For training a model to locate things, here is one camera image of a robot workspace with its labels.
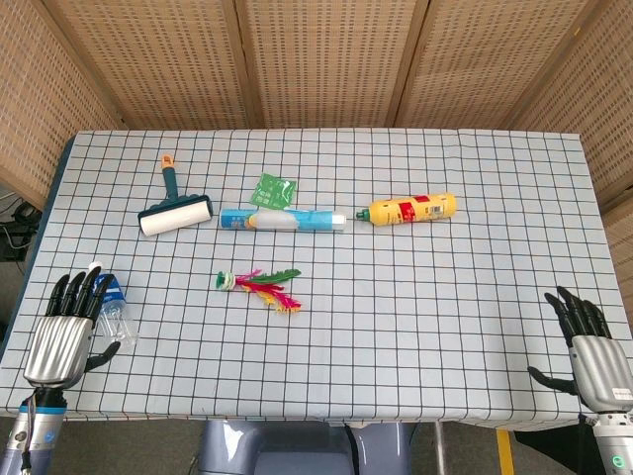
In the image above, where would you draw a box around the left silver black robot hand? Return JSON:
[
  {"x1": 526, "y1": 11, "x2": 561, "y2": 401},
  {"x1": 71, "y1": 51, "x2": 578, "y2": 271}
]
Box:
[{"x1": 23, "y1": 269, "x2": 122, "y2": 389}]

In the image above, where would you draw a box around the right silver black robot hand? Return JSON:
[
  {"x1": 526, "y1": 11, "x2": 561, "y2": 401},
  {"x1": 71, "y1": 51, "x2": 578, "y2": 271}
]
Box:
[{"x1": 527, "y1": 285, "x2": 633, "y2": 413}]

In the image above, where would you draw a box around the colourful feather shuttlecock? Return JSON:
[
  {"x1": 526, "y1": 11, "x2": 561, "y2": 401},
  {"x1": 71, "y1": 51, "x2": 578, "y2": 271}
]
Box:
[{"x1": 216, "y1": 268, "x2": 303, "y2": 315}]

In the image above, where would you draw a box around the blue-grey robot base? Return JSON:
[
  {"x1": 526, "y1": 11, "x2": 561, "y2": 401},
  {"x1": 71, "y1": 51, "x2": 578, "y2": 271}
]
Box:
[{"x1": 196, "y1": 420, "x2": 414, "y2": 475}]

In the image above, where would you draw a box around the clear plastic water bottle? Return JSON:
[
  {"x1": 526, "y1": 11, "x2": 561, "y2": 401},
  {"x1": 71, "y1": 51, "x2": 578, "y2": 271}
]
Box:
[{"x1": 88, "y1": 261, "x2": 139, "y2": 354}]

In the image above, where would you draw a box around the yellow red sauce bottle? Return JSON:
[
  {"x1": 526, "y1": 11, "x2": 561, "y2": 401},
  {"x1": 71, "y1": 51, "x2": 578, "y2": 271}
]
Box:
[{"x1": 356, "y1": 192, "x2": 458, "y2": 227}]

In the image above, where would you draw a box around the checkered white tablecloth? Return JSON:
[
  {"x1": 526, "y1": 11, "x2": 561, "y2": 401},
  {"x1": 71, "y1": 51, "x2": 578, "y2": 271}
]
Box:
[{"x1": 0, "y1": 127, "x2": 633, "y2": 429}]

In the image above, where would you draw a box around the blue white plastic wrap roll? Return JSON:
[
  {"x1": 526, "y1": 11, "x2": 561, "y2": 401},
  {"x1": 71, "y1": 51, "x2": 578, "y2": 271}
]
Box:
[{"x1": 219, "y1": 207, "x2": 350, "y2": 233}]

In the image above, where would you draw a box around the green snack packet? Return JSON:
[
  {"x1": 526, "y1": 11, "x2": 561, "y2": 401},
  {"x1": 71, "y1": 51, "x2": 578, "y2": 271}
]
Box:
[{"x1": 249, "y1": 172, "x2": 298, "y2": 211}]

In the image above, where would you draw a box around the woven bamboo folding screen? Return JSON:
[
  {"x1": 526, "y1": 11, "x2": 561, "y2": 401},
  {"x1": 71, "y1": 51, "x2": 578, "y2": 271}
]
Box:
[{"x1": 0, "y1": 0, "x2": 633, "y2": 293}]

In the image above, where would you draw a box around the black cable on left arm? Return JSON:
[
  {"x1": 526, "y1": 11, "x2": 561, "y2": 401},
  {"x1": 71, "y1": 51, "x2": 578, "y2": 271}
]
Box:
[{"x1": 19, "y1": 388, "x2": 41, "y2": 475}]

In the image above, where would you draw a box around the teal handled lint roller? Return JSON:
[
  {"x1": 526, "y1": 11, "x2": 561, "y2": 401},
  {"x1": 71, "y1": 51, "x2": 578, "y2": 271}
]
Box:
[{"x1": 136, "y1": 153, "x2": 215, "y2": 239}]

